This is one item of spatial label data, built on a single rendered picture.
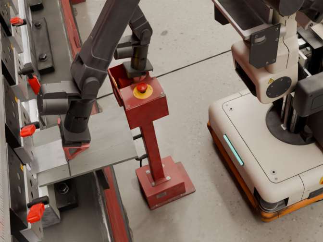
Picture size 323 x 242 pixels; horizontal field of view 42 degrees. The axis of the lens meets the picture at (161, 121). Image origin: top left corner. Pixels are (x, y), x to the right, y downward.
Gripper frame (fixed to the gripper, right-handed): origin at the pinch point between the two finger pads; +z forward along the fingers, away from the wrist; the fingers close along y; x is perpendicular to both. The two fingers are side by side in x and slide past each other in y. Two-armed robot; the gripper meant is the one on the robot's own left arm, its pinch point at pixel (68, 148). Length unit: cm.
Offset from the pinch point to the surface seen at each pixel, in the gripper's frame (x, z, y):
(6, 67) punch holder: -16.2, -17.0, -11.1
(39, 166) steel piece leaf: -7.2, 4.7, 1.9
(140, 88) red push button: 31.7, 6.3, -33.0
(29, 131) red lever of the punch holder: -12.9, -18.2, 10.7
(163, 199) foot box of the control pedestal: 65, 76, -31
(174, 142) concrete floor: 81, 72, -64
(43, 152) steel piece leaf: -5.8, 4.0, -2.0
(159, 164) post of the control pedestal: 58, 56, -37
